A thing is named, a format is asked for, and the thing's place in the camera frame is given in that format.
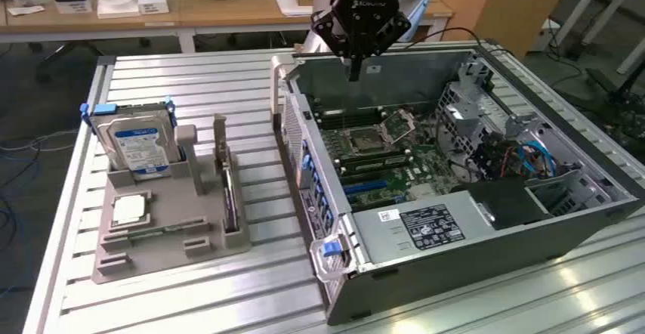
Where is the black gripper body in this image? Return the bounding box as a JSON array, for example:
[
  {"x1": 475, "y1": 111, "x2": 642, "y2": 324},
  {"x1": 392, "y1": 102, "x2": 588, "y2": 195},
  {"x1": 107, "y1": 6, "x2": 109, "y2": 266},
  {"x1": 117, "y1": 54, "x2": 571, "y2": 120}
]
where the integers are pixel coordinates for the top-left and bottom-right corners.
[{"x1": 330, "y1": 0, "x2": 408, "y2": 57}]

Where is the stack of white papers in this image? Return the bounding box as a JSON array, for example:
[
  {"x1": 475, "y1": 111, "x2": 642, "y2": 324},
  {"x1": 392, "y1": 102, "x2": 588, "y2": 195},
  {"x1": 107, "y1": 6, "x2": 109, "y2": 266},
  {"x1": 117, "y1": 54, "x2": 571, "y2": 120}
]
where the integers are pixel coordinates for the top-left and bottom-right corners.
[{"x1": 272, "y1": 0, "x2": 315, "y2": 18}]

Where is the wooden desk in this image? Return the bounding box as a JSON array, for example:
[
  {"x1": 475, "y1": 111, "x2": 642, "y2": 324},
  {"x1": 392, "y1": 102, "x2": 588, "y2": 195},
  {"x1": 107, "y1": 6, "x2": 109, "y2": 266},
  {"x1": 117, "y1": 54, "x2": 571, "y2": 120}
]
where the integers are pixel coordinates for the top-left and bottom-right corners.
[{"x1": 0, "y1": 0, "x2": 456, "y2": 45}]

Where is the wooden cabinet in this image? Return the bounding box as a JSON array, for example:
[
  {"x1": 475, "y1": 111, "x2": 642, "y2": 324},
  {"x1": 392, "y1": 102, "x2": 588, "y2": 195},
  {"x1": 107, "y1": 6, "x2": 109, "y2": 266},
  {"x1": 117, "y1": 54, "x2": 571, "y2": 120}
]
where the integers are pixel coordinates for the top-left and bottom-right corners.
[{"x1": 427, "y1": 0, "x2": 579, "y2": 58}]

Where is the metal socket cover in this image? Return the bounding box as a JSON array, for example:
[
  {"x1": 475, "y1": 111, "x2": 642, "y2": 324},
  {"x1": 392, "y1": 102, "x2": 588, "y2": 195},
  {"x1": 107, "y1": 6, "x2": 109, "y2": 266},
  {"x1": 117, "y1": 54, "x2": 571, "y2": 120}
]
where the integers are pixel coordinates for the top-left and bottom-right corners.
[{"x1": 379, "y1": 108, "x2": 418, "y2": 141}]

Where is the metal disk bay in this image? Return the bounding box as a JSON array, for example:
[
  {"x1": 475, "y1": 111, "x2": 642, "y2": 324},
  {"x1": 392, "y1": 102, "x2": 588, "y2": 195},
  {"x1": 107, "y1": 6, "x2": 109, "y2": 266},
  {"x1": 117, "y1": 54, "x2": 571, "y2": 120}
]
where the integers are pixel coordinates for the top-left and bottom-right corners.
[{"x1": 435, "y1": 82, "x2": 507, "y2": 181}]

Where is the CPU socket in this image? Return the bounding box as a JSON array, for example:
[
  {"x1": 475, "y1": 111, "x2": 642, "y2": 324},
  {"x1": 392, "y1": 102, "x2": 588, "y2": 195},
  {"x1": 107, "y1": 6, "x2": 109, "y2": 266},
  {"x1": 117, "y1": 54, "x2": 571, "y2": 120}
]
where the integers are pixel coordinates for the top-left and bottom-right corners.
[{"x1": 347, "y1": 127, "x2": 387, "y2": 153}]

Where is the small plain white box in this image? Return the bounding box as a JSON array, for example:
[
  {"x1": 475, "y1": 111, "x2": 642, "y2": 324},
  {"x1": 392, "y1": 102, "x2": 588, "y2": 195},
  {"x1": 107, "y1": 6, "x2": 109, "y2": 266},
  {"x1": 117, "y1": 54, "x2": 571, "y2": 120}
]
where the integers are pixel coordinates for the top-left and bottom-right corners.
[{"x1": 137, "y1": 0, "x2": 171, "y2": 15}]

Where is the white box with round bowl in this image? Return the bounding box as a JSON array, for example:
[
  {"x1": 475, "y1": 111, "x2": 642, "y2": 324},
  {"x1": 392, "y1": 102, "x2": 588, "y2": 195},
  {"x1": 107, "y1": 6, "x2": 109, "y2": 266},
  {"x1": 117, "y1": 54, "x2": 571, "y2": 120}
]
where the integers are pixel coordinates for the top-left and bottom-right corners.
[{"x1": 97, "y1": 0, "x2": 143, "y2": 20}]

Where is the white box with black label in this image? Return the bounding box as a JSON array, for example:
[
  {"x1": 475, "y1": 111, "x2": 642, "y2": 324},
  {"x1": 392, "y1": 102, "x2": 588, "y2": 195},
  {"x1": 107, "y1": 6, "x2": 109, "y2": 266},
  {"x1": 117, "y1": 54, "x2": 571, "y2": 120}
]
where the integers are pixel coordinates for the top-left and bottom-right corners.
[{"x1": 50, "y1": 0, "x2": 95, "y2": 15}]

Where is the grey power supply unit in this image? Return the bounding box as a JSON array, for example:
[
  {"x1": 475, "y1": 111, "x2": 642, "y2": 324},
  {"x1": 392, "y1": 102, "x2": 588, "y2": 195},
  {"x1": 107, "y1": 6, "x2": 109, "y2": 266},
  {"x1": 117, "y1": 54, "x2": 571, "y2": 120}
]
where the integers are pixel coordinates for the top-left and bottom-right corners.
[{"x1": 350, "y1": 190, "x2": 499, "y2": 266}]

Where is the white paper card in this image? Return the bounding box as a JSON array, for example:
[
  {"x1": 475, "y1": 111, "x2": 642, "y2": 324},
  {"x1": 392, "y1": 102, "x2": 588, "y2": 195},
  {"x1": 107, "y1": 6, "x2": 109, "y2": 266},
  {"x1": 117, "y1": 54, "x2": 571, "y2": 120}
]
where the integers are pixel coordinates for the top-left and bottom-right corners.
[{"x1": 6, "y1": 5, "x2": 49, "y2": 16}]

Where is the silver CPU chip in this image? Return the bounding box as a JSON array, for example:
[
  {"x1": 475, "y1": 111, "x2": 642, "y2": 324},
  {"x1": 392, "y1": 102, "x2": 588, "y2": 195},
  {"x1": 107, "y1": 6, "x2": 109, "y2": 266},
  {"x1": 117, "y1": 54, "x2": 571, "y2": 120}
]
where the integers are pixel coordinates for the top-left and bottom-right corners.
[{"x1": 111, "y1": 195, "x2": 150, "y2": 227}]

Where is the open black PC case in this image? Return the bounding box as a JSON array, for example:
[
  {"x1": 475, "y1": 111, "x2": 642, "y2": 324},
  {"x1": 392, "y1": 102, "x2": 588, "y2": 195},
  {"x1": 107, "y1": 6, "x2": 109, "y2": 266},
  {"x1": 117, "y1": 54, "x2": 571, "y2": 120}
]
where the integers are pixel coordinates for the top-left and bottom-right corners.
[{"x1": 271, "y1": 39, "x2": 645, "y2": 327}]

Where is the grey parts rack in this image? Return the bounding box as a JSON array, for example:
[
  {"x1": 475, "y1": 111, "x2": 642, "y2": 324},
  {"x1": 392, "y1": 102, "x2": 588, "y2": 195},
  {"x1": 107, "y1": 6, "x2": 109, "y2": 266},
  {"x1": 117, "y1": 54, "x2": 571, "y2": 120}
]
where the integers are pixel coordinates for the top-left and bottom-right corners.
[{"x1": 91, "y1": 123, "x2": 255, "y2": 286}]

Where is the black cable behind case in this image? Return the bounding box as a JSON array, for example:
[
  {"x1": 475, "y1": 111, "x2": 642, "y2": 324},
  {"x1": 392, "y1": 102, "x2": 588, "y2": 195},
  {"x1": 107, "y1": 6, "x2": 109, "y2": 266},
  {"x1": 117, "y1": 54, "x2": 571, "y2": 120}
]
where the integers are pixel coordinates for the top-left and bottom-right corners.
[{"x1": 403, "y1": 27, "x2": 511, "y2": 54}]

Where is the white table frame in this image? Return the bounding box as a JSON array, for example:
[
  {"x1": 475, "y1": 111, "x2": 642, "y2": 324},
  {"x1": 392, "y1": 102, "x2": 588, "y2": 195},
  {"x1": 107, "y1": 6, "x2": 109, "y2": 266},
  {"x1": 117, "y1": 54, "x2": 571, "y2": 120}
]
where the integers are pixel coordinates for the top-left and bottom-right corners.
[{"x1": 548, "y1": 0, "x2": 645, "y2": 75}]

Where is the orange wire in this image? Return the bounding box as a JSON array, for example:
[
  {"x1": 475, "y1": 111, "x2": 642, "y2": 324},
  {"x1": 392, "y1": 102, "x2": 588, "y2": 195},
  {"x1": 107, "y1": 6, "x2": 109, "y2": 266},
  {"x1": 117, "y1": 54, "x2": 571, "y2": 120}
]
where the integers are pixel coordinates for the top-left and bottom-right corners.
[{"x1": 498, "y1": 146, "x2": 522, "y2": 178}]

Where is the blue wire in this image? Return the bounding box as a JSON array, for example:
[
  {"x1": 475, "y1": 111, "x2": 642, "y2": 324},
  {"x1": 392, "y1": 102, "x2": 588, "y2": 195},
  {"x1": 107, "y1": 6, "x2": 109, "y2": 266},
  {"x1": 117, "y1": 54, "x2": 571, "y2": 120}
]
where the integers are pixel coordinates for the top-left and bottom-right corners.
[{"x1": 518, "y1": 142, "x2": 559, "y2": 178}]

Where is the hard disk with blue bracket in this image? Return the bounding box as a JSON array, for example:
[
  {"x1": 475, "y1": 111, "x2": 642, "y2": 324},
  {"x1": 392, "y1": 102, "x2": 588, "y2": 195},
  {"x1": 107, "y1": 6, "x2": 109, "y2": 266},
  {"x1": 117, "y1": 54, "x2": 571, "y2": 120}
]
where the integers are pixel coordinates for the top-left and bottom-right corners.
[{"x1": 81, "y1": 98, "x2": 179, "y2": 182}]

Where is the blue floor cable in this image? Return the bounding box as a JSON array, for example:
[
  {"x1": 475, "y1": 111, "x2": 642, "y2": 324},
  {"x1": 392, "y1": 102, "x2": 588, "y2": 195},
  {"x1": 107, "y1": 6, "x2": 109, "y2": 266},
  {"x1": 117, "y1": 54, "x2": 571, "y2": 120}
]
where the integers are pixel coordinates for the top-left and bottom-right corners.
[{"x1": 0, "y1": 132, "x2": 43, "y2": 298}]

